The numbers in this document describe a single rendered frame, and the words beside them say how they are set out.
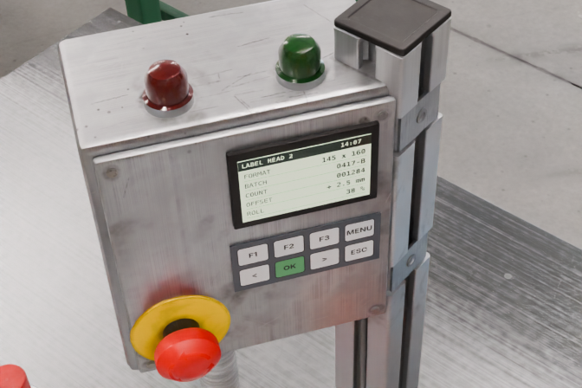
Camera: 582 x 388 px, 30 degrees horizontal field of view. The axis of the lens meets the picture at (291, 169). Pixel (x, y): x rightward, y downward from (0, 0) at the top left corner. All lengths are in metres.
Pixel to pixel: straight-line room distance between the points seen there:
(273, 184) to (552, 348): 0.74
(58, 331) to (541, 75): 1.89
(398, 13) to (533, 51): 2.45
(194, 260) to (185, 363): 0.06
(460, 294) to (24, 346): 0.51
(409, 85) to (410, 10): 0.04
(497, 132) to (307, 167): 2.19
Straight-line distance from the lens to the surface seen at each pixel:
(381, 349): 0.73
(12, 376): 0.95
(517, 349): 1.27
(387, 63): 0.56
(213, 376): 0.85
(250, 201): 0.58
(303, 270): 0.63
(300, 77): 0.56
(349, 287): 0.66
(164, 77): 0.54
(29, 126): 1.56
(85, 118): 0.56
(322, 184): 0.58
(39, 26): 3.18
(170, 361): 0.63
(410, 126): 0.59
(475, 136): 2.73
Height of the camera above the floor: 1.84
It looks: 44 degrees down
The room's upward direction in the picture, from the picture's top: 2 degrees counter-clockwise
